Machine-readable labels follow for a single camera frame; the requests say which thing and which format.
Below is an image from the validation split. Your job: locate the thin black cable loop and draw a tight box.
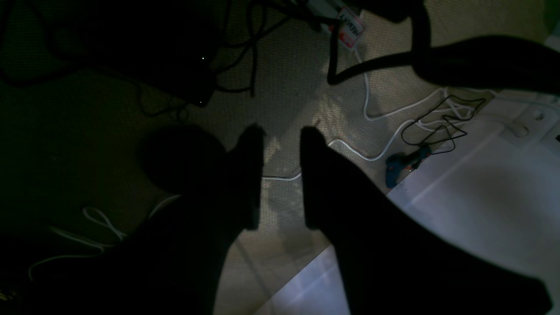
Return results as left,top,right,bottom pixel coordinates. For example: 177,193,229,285
401,95,487,154

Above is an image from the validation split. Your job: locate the black box with LEDs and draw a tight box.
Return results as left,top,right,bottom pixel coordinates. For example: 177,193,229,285
81,0,221,107

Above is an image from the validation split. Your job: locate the white power strip with label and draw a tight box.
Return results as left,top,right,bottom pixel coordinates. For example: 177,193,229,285
307,0,365,50

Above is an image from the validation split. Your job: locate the thick black cable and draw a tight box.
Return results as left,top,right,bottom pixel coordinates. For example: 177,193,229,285
327,0,560,95

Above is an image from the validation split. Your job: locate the blue glue gun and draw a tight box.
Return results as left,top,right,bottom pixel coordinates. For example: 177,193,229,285
385,146,432,189

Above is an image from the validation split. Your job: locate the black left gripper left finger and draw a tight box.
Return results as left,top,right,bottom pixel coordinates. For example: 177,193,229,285
26,124,265,315

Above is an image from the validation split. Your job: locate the white cable on floor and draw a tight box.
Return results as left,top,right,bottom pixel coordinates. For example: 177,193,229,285
262,48,477,181

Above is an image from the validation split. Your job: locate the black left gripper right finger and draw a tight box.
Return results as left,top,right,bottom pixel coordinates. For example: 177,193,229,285
300,127,553,315

